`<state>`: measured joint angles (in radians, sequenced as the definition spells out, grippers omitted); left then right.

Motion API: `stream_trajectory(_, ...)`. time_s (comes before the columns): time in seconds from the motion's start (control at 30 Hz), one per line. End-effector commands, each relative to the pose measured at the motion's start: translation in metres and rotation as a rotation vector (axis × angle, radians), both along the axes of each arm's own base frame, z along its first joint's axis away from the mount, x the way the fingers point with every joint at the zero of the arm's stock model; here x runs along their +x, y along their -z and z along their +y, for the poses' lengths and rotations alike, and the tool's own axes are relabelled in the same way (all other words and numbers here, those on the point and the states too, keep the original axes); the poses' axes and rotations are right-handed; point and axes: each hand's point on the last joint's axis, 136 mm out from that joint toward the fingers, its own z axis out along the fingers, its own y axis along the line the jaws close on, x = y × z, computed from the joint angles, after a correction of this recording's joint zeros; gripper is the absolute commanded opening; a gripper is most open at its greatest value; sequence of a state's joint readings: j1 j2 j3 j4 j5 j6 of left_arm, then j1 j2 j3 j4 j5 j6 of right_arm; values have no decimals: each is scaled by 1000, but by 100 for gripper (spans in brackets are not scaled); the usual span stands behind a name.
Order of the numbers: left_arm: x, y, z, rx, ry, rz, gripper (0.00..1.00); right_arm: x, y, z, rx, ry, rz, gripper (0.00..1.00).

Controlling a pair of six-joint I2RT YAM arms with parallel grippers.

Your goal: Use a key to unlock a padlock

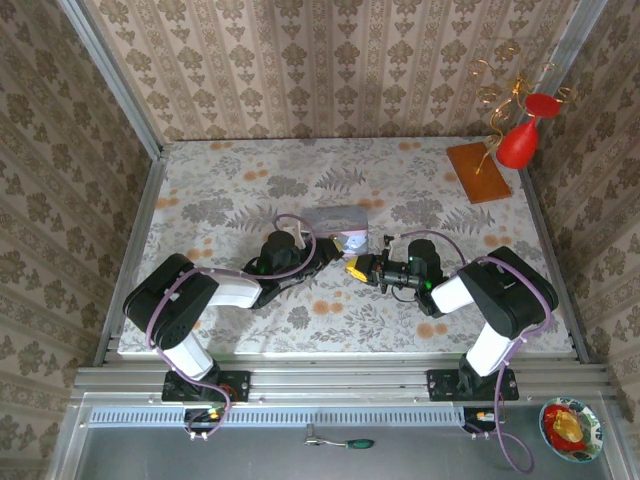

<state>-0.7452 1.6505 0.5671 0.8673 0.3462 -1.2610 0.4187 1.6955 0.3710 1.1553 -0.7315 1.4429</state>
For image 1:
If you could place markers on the floral tablecloth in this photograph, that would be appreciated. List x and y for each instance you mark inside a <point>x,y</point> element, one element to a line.
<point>350,320</point>

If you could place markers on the aluminium frame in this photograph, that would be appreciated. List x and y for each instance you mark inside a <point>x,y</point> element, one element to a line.
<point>350,380</point>

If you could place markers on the yellow item in bowl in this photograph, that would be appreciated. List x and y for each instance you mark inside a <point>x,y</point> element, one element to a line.
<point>570,426</point>

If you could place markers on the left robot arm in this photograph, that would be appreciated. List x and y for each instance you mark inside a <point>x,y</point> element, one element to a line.
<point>180,305</point>

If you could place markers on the red plastic wine glass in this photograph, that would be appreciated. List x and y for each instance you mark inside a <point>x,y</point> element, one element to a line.
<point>520,142</point>

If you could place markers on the patterned ceramic bowl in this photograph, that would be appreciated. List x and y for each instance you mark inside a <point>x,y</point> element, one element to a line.
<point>592,435</point>

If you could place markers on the orange wooden base board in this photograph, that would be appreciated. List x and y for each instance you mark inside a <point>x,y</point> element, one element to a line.
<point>480,172</point>

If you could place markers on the red item in bowl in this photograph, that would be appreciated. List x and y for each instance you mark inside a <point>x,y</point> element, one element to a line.
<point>556,425</point>

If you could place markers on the cartoon bunny tin box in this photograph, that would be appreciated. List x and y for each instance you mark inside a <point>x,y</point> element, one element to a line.
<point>332,220</point>

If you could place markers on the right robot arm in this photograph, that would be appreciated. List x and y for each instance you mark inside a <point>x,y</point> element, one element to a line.
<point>505,295</point>

